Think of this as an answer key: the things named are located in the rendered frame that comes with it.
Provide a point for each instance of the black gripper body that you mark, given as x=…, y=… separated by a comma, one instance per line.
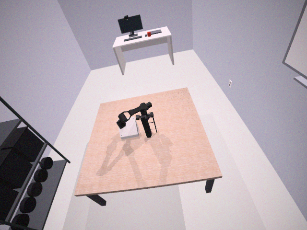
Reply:
x=138, y=116

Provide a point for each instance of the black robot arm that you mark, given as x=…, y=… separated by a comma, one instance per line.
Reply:
x=122, y=119

